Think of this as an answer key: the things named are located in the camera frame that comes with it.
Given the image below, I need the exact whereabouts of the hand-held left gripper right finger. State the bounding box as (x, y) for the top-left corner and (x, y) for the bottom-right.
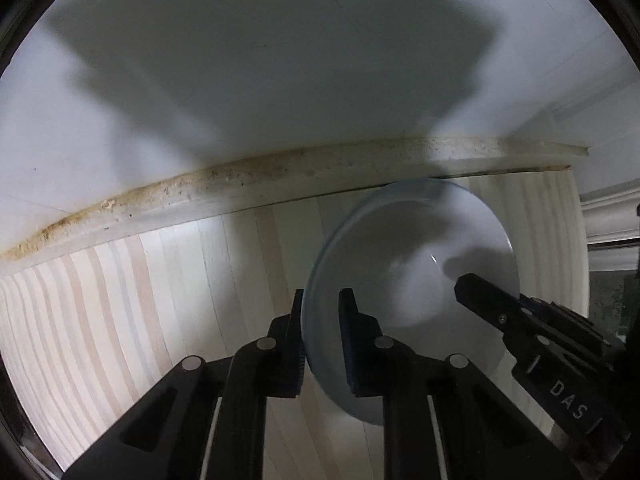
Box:
(338, 287), (583, 480)

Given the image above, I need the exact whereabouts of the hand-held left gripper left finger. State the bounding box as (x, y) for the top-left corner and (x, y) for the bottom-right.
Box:
(62, 287), (307, 480)

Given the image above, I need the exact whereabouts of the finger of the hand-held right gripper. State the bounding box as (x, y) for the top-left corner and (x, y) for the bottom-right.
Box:
(520, 296), (626, 356)
(454, 273), (551, 343)

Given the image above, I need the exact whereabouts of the pale grey round plate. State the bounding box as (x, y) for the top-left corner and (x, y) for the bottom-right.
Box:
(302, 178), (521, 426)

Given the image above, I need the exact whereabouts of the patterned glass sliding door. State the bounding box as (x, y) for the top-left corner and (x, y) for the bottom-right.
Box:
(575, 180), (640, 336)

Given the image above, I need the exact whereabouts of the striped cat print mat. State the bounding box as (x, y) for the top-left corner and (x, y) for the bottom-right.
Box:
(0, 167), (592, 480)

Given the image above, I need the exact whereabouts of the white backsplash strip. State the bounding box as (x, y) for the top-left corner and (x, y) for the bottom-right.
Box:
(0, 132), (592, 262)

